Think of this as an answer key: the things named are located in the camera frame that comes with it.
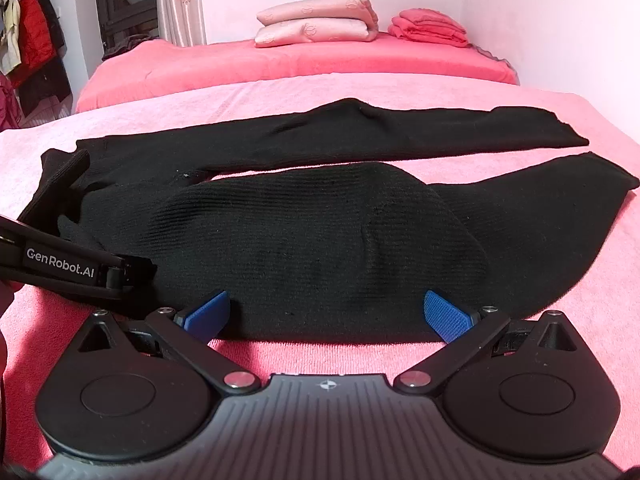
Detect pink pillow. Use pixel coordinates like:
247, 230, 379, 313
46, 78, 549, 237
254, 18, 378, 48
256, 0, 378, 28

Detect black knit pants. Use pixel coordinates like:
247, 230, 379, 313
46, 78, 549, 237
36, 99, 639, 344

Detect upper pink pillow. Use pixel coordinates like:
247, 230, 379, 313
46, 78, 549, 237
256, 0, 378, 28

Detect pink near bed blanket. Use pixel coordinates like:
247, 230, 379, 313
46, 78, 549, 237
1, 75, 639, 479

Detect hanging clothes on rack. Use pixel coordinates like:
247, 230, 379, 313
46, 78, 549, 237
1, 0, 73, 127

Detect red far bed cover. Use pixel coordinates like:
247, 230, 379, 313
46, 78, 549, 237
76, 34, 518, 113

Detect pink patterned curtain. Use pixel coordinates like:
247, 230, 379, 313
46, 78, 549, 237
156, 0, 206, 47

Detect folded red blanket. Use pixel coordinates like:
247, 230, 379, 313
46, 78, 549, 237
387, 8, 470, 48

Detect lower pink pillow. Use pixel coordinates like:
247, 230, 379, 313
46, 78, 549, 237
254, 18, 378, 48

